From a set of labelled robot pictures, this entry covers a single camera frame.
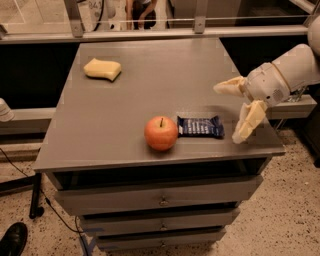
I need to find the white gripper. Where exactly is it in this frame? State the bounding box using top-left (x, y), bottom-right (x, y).
top-left (213, 63), bottom-right (290, 144)

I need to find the blue rxbar blueberry wrapper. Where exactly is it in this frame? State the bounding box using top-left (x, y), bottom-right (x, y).
top-left (177, 116), bottom-right (225, 139)

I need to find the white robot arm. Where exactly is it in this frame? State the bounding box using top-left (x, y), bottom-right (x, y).
top-left (213, 17), bottom-right (320, 144)

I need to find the red yellow apple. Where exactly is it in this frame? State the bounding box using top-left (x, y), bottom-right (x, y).
top-left (144, 116), bottom-right (178, 151)

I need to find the person in background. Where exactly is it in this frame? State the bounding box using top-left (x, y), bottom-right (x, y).
top-left (125, 0), bottom-right (157, 30)

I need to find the yellow sponge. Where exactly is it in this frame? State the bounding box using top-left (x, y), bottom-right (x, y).
top-left (83, 58), bottom-right (122, 81)

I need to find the grey drawer cabinet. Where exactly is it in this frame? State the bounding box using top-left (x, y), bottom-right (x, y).
top-left (35, 38), bottom-right (284, 251)

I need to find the black metal stand leg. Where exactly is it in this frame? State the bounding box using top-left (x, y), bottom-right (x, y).
top-left (0, 173), bottom-right (44, 219)

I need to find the black shoe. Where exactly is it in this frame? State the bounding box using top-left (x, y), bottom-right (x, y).
top-left (0, 222), bottom-right (28, 256)

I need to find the black cable on floor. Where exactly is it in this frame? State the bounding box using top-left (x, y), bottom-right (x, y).
top-left (0, 147), bottom-right (88, 256)

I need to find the grey metal railing frame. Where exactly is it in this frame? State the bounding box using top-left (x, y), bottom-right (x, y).
top-left (0, 0), bottom-right (320, 135)

